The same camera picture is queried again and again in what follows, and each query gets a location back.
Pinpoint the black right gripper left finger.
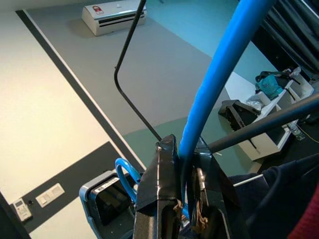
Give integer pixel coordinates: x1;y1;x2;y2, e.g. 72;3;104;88
133;134;182;239

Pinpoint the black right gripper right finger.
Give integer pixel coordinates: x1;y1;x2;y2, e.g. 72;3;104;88
190;138;250;239

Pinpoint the dark red T-shirt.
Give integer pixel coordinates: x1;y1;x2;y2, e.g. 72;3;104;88
289;184;319;239

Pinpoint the blue plastic hanger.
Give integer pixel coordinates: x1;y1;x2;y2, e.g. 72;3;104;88
114;0;277;225

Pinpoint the navy shirt gold print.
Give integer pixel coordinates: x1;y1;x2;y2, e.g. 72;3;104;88
228;154;319;239

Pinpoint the white cubby shelf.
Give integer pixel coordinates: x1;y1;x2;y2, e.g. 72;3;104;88
224;71;315;161

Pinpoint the black angular stand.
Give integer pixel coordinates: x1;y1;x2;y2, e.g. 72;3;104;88
218;99;262;132

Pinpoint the black metal clothes rack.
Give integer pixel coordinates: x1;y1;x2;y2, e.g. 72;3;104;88
114;0;319;153

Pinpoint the white remote control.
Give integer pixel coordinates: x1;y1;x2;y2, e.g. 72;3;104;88
11;198;33;222

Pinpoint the teal bag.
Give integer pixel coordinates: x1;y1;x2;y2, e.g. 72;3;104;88
255;70;287;100

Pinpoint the black curtain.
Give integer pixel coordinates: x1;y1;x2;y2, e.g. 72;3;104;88
249;0;319;82

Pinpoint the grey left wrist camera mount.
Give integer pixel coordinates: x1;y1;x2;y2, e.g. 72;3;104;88
79;170;137;239

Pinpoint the white wire hanger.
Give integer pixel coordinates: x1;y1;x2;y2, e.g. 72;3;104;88
233;174;265;187

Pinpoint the white wall switch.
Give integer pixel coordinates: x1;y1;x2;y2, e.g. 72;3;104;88
35;183;65;208

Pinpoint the white wall air conditioner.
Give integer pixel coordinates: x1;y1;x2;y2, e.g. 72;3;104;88
81;0;147;37

